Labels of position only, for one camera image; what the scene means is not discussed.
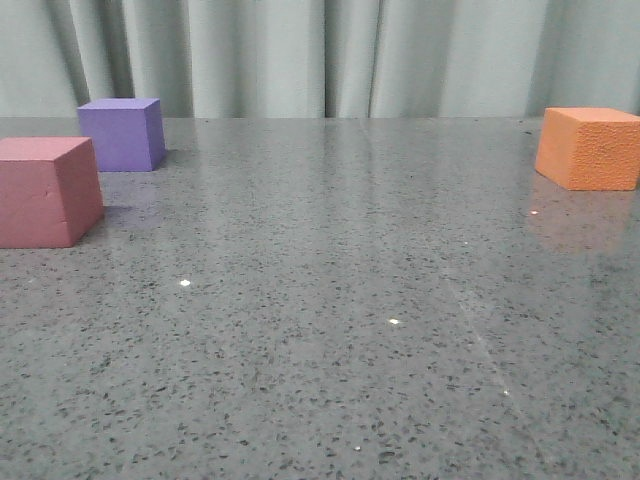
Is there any orange foam cube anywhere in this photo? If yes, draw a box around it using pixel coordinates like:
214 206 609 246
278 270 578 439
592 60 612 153
535 107 639 191

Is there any pale green curtain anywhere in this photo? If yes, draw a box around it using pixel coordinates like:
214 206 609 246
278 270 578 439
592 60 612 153
1 1 639 118

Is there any purple foam cube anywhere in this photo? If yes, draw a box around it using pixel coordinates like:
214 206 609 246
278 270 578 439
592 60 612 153
77 98 166 172

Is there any red foam cube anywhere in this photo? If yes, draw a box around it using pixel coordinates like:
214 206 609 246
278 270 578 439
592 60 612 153
1 136 104 248

